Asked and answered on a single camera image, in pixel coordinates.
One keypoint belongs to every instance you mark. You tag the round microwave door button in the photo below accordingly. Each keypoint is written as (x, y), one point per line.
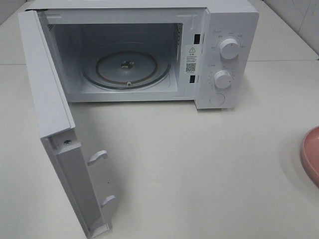
(217, 99)

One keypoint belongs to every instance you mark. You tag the white microwave oven body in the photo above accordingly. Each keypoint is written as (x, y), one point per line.
(186, 32)

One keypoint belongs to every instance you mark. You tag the white microwave knob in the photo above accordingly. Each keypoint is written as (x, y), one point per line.
(222, 79)
(229, 48)

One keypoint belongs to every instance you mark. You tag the pink plate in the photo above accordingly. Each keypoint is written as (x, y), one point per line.
(310, 155)

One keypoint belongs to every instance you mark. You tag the glass microwave turntable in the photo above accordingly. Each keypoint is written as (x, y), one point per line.
(126, 70)

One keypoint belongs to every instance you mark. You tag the white microwave door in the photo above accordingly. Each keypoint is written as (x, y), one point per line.
(56, 128)

